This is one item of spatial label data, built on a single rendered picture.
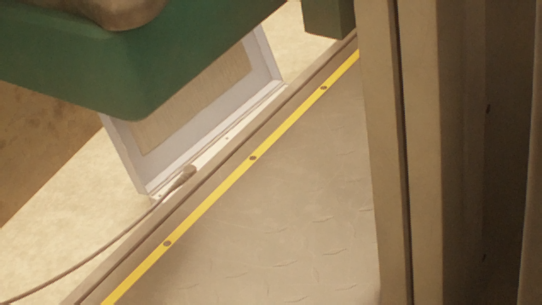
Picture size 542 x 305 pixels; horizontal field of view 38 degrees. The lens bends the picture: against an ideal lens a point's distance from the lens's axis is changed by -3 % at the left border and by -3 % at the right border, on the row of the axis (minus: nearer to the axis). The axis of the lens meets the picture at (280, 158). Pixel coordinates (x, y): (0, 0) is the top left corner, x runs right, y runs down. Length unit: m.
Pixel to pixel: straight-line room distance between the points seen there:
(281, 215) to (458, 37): 0.40
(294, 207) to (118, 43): 0.50
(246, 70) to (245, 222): 0.69
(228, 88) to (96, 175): 0.30
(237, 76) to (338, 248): 0.74
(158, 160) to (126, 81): 0.98
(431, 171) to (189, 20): 0.21
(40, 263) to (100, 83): 0.99
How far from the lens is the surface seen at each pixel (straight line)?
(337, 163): 0.93
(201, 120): 1.46
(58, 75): 0.47
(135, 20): 0.41
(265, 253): 0.83
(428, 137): 0.55
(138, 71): 0.43
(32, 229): 1.49
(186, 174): 1.34
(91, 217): 1.46
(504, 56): 0.64
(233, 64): 1.51
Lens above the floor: 0.90
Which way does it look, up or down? 38 degrees down
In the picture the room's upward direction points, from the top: 10 degrees counter-clockwise
